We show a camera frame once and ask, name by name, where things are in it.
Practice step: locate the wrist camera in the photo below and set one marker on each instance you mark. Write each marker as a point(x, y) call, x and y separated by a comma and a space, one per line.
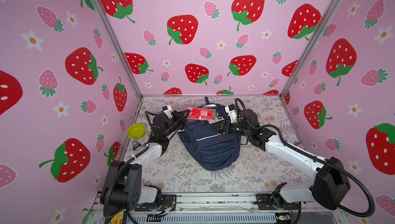
point(167, 110)
point(233, 113)

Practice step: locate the red small card pack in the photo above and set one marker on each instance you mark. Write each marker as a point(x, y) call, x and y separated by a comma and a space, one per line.
point(201, 114)

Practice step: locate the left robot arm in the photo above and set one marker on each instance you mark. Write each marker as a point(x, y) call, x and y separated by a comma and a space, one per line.
point(123, 188)

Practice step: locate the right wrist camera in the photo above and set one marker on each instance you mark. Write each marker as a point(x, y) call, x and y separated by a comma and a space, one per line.
point(233, 113)

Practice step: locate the green lid clear jar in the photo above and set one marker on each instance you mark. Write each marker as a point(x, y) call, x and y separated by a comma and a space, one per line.
point(136, 131)

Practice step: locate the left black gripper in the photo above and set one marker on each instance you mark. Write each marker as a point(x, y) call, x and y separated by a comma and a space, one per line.
point(180, 122)

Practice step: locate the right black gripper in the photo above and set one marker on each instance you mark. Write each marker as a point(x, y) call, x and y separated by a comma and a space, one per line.
point(222, 126)

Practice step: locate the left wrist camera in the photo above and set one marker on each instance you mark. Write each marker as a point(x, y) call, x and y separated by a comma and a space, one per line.
point(167, 110)

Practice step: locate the small dark snack packet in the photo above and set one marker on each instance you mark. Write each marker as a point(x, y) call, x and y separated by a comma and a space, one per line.
point(135, 145)

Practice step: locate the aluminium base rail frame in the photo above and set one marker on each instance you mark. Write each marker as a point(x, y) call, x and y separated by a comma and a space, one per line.
point(220, 208)

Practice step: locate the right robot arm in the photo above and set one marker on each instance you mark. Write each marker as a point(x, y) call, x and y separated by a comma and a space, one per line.
point(330, 182)

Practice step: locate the navy blue student backpack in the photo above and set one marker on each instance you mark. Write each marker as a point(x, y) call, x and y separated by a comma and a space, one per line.
point(210, 148)

